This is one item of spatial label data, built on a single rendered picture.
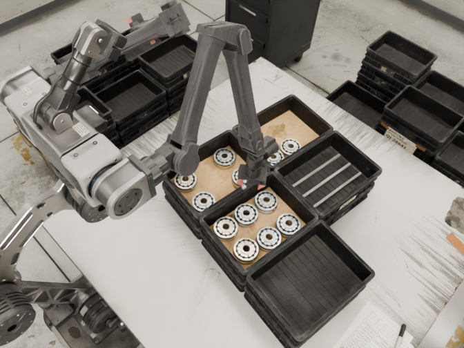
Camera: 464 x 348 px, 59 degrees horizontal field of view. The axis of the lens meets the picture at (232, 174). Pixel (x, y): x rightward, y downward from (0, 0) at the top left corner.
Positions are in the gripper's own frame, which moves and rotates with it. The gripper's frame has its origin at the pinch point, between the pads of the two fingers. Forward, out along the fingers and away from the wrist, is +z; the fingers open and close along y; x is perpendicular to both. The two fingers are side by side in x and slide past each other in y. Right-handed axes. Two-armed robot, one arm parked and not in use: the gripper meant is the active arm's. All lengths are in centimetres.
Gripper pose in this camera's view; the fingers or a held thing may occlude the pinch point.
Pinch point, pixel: (250, 186)
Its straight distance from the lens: 159.8
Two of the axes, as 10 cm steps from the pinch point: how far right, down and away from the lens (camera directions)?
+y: -9.9, -1.3, 0.3
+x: -1.2, 8.0, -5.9
